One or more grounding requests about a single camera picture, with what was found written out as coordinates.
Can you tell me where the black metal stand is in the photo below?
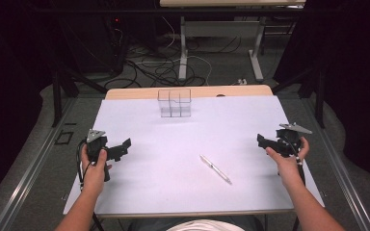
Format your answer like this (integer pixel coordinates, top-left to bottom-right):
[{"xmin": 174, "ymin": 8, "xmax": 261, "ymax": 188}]
[
  {"xmin": 271, "ymin": 6, "xmax": 328, "ymax": 129},
  {"xmin": 25, "ymin": 6, "xmax": 109, "ymax": 128}
]

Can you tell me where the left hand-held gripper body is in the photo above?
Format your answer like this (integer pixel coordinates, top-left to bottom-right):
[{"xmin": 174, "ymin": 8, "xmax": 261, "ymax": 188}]
[{"xmin": 86, "ymin": 129, "xmax": 111, "ymax": 183}]

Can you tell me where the person's right hand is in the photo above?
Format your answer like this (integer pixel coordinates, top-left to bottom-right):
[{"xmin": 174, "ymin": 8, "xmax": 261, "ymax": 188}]
[{"xmin": 265, "ymin": 136, "xmax": 310, "ymax": 191}]

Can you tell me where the white table mat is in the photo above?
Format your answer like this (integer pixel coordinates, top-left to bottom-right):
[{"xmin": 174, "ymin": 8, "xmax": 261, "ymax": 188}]
[{"xmin": 63, "ymin": 94, "xmax": 326, "ymax": 217}]

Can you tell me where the person's left hand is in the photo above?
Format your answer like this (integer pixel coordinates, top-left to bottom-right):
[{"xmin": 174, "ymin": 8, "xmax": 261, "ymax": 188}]
[{"xmin": 80, "ymin": 144, "xmax": 113, "ymax": 193}]

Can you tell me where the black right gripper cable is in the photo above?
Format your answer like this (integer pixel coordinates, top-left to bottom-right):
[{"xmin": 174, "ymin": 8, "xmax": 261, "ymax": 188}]
[{"xmin": 283, "ymin": 134, "xmax": 306, "ymax": 231}]

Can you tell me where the tangle of black floor cables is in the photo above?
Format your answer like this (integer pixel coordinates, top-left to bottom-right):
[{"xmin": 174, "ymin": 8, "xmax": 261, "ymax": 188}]
[{"xmin": 103, "ymin": 34, "xmax": 243, "ymax": 90}]

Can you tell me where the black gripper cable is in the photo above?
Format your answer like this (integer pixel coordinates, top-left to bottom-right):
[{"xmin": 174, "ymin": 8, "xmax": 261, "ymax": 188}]
[
  {"xmin": 283, "ymin": 134, "xmax": 306, "ymax": 231},
  {"xmin": 75, "ymin": 138, "xmax": 106, "ymax": 231}
]

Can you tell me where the black computer tower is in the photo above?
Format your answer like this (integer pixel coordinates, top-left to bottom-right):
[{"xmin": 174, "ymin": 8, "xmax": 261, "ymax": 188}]
[{"xmin": 57, "ymin": 13, "xmax": 130, "ymax": 75}]

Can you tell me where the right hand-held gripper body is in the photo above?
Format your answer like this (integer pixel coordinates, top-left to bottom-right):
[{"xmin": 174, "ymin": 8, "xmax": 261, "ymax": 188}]
[{"xmin": 275, "ymin": 122, "xmax": 313, "ymax": 159}]

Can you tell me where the wooden table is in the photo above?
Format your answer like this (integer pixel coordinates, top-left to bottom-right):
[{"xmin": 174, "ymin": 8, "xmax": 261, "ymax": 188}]
[{"xmin": 63, "ymin": 84, "xmax": 326, "ymax": 219}]

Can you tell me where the person's white shirt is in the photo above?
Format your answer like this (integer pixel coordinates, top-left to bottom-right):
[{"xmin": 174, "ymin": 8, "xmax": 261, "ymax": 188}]
[{"xmin": 166, "ymin": 218, "xmax": 246, "ymax": 231}]

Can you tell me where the white floor cable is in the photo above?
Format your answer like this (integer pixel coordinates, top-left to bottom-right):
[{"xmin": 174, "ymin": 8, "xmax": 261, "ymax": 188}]
[{"xmin": 136, "ymin": 15, "xmax": 214, "ymax": 87}]

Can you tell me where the dark curtain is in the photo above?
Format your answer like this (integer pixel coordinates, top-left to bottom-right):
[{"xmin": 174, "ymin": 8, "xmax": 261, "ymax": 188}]
[
  {"xmin": 0, "ymin": 0, "xmax": 62, "ymax": 213},
  {"xmin": 273, "ymin": 0, "xmax": 370, "ymax": 189}
]

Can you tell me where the clear acrylic pen holder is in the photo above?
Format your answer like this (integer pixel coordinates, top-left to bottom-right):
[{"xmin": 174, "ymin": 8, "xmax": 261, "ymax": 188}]
[{"xmin": 157, "ymin": 88, "xmax": 193, "ymax": 118}]

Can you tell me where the white desk with metal legs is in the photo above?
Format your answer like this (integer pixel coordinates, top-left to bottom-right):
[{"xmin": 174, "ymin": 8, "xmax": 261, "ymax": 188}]
[{"xmin": 159, "ymin": 0, "xmax": 306, "ymax": 83}]

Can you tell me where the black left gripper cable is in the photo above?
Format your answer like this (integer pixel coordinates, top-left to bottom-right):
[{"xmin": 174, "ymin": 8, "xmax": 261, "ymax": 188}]
[{"xmin": 75, "ymin": 138, "xmax": 106, "ymax": 231}]

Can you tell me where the white pen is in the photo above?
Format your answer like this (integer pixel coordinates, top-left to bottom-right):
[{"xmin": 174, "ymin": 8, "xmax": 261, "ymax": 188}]
[{"xmin": 199, "ymin": 154, "xmax": 233, "ymax": 186}]

